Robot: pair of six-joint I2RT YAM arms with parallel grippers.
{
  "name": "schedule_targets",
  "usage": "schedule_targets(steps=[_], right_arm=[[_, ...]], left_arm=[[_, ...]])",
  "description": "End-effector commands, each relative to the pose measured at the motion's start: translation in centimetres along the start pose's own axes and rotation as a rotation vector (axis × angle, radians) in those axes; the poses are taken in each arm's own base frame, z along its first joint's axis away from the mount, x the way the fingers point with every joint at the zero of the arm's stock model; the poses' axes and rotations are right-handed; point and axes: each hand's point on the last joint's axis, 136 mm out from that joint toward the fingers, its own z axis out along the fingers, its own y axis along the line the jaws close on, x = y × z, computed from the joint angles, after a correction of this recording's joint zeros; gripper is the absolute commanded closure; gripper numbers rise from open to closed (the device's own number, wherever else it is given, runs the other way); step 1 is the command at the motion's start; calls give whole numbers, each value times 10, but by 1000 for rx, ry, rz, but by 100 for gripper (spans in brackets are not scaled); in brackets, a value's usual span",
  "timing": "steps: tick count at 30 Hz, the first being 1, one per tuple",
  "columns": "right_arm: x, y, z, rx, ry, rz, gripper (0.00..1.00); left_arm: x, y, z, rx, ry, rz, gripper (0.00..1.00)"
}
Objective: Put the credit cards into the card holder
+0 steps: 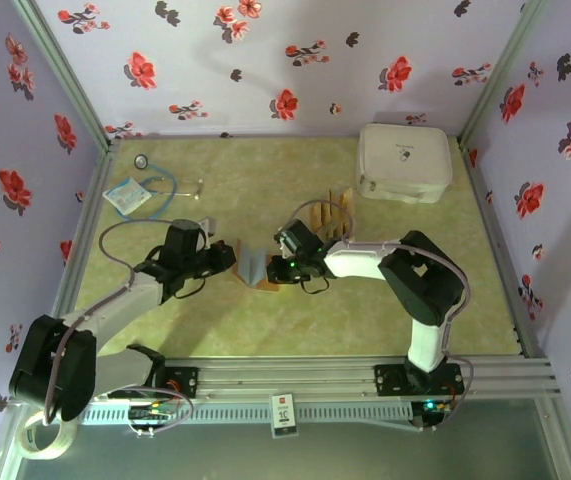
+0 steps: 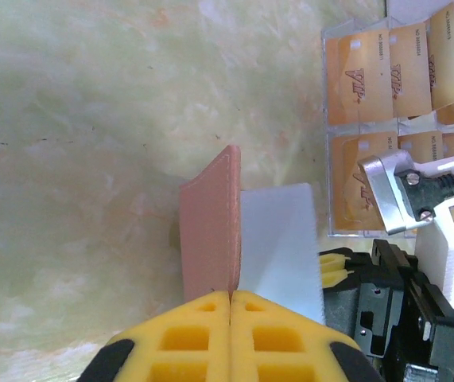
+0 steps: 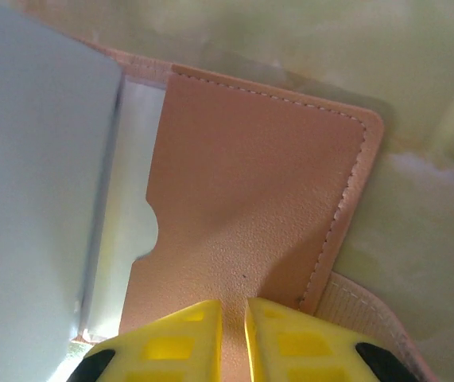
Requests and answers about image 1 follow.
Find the wooden slat rack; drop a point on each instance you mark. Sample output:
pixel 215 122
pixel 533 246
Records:
pixel 326 220

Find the clear tape roll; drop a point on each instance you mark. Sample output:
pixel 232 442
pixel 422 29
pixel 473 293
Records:
pixel 45 454

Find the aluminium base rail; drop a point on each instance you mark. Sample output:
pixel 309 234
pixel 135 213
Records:
pixel 285 375

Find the white medical bag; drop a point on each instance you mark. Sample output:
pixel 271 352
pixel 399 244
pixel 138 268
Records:
pixel 405 160

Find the white gauze packet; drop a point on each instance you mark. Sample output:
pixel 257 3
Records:
pixel 125 196

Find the aluminium frame post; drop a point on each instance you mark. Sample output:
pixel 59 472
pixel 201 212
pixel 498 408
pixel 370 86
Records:
pixel 66 75
pixel 502 75

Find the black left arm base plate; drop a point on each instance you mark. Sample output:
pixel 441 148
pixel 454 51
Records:
pixel 185 382

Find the white label tag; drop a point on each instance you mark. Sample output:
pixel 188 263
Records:
pixel 283 415

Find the pink leather card holder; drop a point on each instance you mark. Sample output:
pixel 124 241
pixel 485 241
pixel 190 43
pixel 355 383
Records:
pixel 254 265

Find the aluminium side rail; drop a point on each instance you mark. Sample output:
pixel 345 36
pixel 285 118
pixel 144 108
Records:
pixel 94 190
pixel 485 200

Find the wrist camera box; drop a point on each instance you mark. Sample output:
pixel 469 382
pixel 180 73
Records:
pixel 283 242
pixel 207 227

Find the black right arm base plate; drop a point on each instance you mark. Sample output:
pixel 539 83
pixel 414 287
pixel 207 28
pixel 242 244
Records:
pixel 390 380

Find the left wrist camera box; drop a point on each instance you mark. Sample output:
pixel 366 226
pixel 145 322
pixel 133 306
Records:
pixel 207 227

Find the blue stethoscope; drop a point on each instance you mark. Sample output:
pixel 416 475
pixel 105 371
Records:
pixel 140 161

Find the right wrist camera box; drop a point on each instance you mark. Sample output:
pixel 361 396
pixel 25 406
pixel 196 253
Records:
pixel 283 242

